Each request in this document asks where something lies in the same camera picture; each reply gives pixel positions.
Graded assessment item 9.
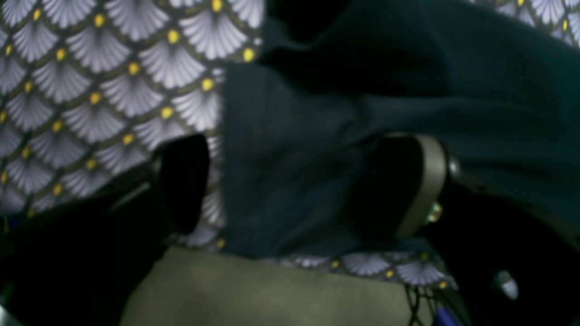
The fan-patterned table cloth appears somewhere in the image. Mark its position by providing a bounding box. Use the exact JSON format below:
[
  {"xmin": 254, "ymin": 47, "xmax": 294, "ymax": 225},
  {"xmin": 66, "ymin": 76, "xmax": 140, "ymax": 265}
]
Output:
[{"xmin": 0, "ymin": 0, "xmax": 580, "ymax": 290}]

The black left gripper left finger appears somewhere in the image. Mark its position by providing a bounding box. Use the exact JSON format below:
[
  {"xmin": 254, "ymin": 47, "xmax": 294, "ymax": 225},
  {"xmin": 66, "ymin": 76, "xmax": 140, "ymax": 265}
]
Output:
[{"xmin": 1, "ymin": 134, "xmax": 211, "ymax": 326}]

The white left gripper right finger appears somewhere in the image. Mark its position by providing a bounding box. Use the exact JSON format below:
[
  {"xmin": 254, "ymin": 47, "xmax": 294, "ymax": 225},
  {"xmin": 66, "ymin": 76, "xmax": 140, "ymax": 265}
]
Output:
[{"xmin": 360, "ymin": 134, "xmax": 579, "ymax": 326}]

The dark navy T-shirt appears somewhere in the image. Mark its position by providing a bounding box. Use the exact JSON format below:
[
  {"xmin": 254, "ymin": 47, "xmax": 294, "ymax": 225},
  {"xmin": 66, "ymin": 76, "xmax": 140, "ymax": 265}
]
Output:
[{"xmin": 221, "ymin": 0, "xmax": 580, "ymax": 258}]

